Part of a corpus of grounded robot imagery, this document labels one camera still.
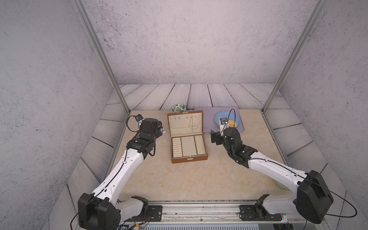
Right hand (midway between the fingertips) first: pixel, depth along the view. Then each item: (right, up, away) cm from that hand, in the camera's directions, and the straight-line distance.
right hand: (220, 128), depth 82 cm
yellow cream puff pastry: (+14, +2, +26) cm, 29 cm away
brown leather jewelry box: (-18, -9, +14) cm, 25 cm away
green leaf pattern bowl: (-26, +15, +37) cm, 48 cm away
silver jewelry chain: (-15, 0, +17) cm, 23 cm away
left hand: (-36, +1, -1) cm, 36 cm away
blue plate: (+15, +9, +34) cm, 38 cm away
